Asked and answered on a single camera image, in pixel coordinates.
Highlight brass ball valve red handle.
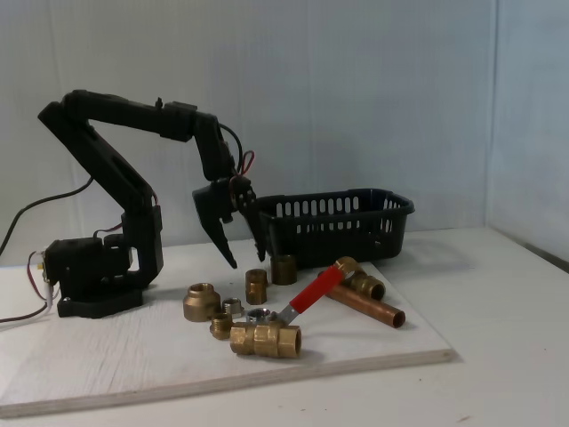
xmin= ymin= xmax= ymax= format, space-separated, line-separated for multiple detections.
xmin=229 ymin=268 xmax=344 ymax=359

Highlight dark brass coupling sleeve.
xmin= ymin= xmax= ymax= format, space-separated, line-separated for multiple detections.
xmin=269 ymin=254 xmax=298 ymax=286

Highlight brass hex double nipple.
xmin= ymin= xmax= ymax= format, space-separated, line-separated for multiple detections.
xmin=244 ymin=269 xmax=268 ymax=306

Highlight black plastic slotted basket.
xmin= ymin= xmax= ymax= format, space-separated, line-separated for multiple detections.
xmin=255 ymin=189 xmax=416 ymax=271

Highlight silver hex bushing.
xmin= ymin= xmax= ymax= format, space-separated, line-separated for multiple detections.
xmin=220 ymin=297 xmax=244 ymax=318

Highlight brass bell reducer fitting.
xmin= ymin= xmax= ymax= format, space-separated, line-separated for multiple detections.
xmin=182 ymin=284 xmax=222 ymax=322

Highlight small brass threaded nipple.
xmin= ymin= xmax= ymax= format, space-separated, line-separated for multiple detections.
xmin=210 ymin=312 xmax=233 ymax=341

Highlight brass tee fitting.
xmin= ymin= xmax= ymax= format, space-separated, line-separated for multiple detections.
xmin=333 ymin=256 xmax=387 ymax=300

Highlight copper pipe piece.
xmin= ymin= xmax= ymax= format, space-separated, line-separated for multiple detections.
xmin=326 ymin=283 xmax=406 ymax=330

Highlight white painted wooden board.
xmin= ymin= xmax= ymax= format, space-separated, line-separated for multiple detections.
xmin=0 ymin=235 xmax=459 ymax=419

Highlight small controller circuit board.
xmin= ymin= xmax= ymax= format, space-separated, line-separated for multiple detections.
xmin=36 ymin=247 xmax=51 ymax=286

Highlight red white servo wires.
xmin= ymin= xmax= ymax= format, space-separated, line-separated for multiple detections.
xmin=230 ymin=149 xmax=257 ymax=180

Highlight black camera cable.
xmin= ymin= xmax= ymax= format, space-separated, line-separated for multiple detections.
xmin=220 ymin=123 xmax=244 ymax=177

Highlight white cable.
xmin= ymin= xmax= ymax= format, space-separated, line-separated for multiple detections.
xmin=0 ymin=251 xmax=61 ymax=333

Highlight black power cable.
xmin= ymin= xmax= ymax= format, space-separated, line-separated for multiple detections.
xmin=0 ymin=176 xmax=94 ymax=257

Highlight red wire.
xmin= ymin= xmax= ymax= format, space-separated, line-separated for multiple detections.
xmin=0 ymin=251 xmax=59 ymax=325

